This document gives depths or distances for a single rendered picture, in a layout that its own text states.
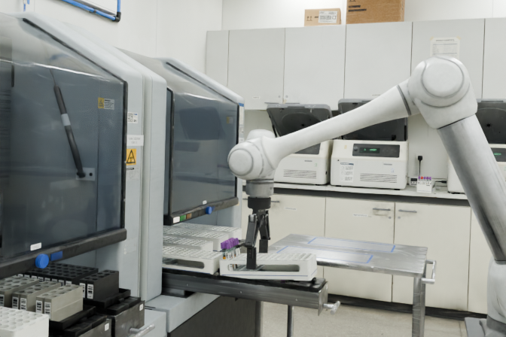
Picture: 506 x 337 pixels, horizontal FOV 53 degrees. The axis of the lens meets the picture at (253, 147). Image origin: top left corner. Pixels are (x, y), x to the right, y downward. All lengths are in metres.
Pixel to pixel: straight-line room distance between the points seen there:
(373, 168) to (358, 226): 0.45
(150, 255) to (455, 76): 1.01
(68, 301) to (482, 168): 1.05
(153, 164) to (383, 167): 2.51
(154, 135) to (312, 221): 2.52
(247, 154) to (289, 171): 2.61
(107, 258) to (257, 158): 0.51
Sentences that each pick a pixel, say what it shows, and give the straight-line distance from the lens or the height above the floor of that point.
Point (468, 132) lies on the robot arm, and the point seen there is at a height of 1.29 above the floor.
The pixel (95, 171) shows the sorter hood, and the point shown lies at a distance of 1.33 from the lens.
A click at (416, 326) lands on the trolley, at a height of 0.64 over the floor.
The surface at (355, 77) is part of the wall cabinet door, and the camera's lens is 4.18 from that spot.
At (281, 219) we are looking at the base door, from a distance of 4.02.
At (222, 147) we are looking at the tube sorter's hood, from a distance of 2.05.
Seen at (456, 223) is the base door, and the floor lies 0.69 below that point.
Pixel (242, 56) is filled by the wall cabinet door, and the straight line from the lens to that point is 4.45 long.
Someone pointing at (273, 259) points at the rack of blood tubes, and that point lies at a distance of 1.61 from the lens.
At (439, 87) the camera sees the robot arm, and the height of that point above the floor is 1.39.
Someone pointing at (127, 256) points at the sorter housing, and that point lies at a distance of 1.52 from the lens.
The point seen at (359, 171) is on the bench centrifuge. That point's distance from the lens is 3.86.
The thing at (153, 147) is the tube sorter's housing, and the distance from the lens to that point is 1.59.
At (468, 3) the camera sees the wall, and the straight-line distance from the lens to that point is 4.60.
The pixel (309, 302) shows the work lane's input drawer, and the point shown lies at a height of 0.77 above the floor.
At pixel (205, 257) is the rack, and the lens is 1.68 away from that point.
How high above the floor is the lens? 1.26
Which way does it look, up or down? 1 degrees down
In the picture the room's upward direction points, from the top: 2 degrees clockwise
